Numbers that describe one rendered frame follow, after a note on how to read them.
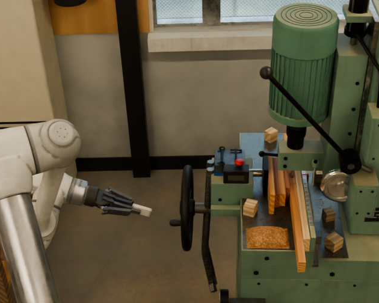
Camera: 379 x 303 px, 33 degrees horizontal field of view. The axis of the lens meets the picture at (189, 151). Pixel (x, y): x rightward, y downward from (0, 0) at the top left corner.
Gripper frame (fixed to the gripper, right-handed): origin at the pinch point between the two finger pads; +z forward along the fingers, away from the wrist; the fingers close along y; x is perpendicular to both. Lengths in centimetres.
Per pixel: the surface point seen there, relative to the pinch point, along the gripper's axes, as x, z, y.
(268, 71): -79, 14, -22
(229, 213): -22.8, 24.9, -14.6
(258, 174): -35.3, 30.0, -6.7
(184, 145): 51, 25, 117
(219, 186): -30.4, 18.7, -12.6
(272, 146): -32, 37, 16
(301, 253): -38, 41, -40
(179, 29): -14, 1, 118
